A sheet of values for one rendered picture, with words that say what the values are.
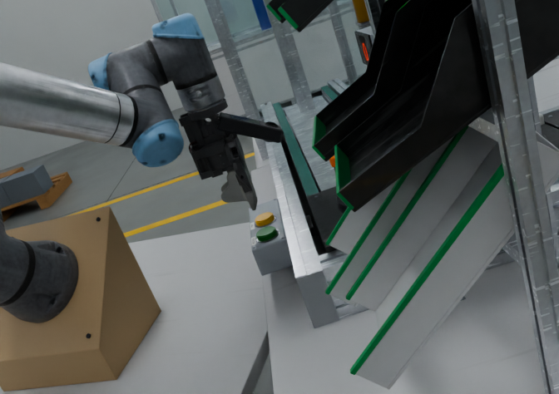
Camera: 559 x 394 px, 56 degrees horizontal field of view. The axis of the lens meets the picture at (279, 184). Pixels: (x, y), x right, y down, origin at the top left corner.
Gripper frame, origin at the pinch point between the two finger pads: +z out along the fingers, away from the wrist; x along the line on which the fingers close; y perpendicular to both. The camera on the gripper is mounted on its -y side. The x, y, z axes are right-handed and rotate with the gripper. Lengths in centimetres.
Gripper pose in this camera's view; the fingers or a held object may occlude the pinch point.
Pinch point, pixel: (255, 202)
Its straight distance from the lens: 97.9
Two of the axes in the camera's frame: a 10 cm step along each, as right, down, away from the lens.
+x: 0.8, 3.4, -9.4
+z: 3.2, 8.8, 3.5
